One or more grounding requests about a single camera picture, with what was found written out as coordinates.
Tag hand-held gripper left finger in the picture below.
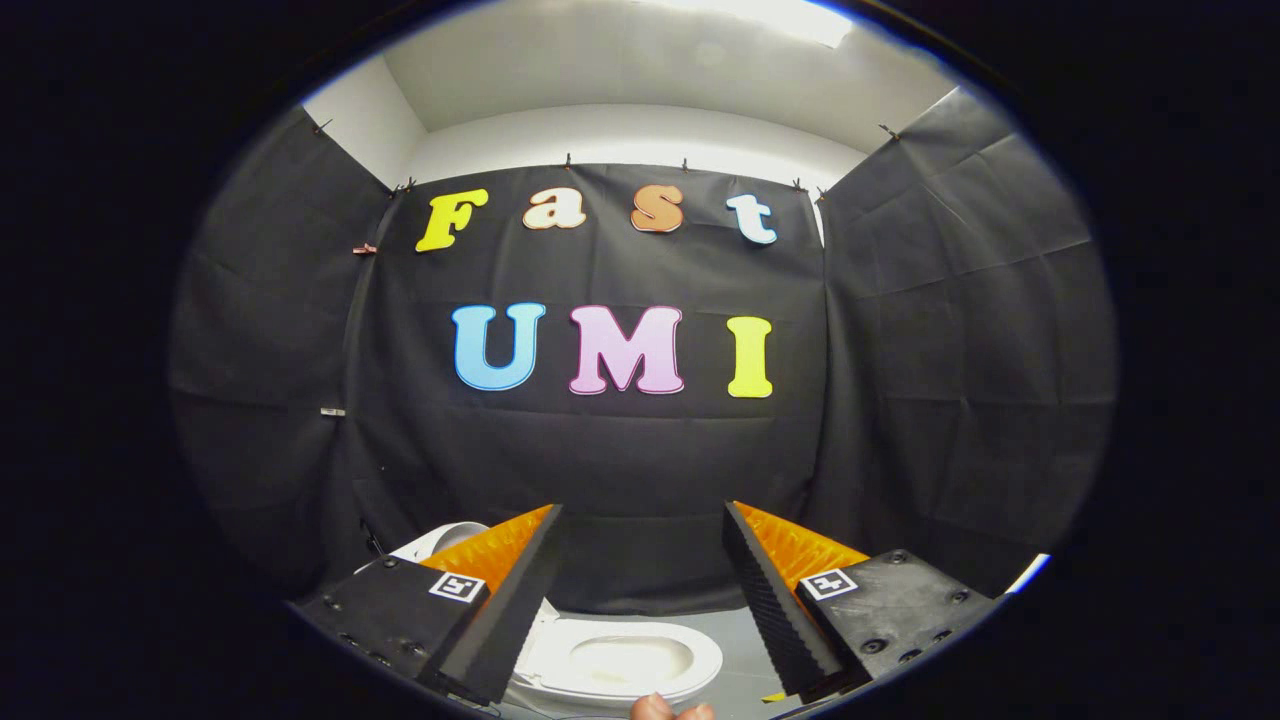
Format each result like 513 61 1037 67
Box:
300 504 567 707

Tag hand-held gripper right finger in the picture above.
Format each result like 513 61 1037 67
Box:
722 500 1001 703

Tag white toilet lid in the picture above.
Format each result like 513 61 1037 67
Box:
385 521 493 567

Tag white ceramic toilet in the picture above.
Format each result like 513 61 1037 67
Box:
385 521 725 711

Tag black backdrop cloth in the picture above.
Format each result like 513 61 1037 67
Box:
170 85 1117 616

